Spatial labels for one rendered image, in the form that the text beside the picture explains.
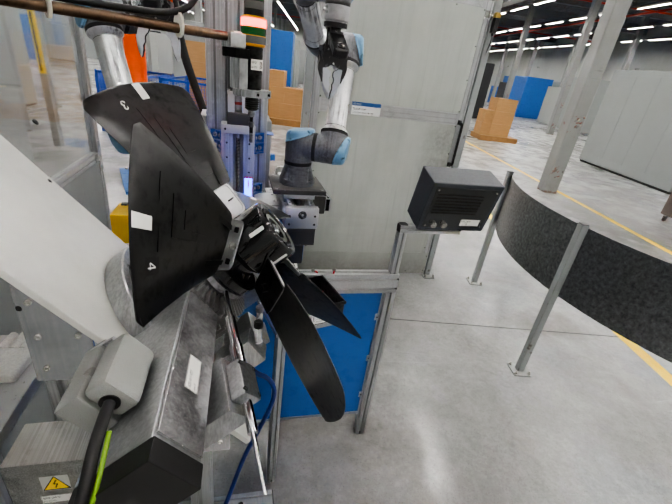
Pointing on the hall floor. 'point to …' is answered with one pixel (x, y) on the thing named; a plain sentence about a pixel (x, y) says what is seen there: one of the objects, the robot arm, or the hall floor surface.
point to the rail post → (374, 362)
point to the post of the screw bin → (275, 409)
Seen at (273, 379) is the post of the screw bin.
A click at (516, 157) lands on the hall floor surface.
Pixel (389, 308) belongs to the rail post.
